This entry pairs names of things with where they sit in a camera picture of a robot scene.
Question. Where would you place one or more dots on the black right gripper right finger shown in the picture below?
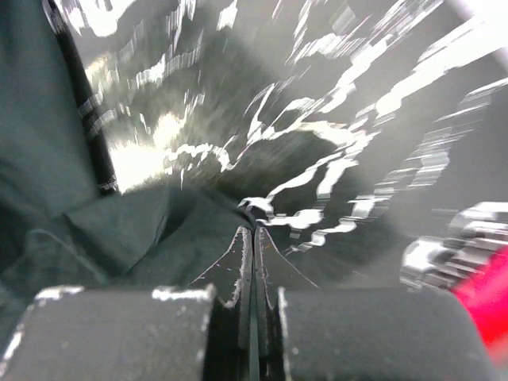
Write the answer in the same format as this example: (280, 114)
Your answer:
(394, 333)

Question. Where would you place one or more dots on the black marble pattern mat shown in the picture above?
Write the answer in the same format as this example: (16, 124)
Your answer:
(360, 133)

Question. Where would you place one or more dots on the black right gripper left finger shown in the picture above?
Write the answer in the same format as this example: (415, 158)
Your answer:
(147, 333)

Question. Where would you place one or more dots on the folded red t shirt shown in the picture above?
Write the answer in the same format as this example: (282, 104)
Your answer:
(484, 296)

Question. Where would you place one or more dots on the black t shirt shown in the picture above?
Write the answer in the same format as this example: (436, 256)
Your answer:
(61, 223)

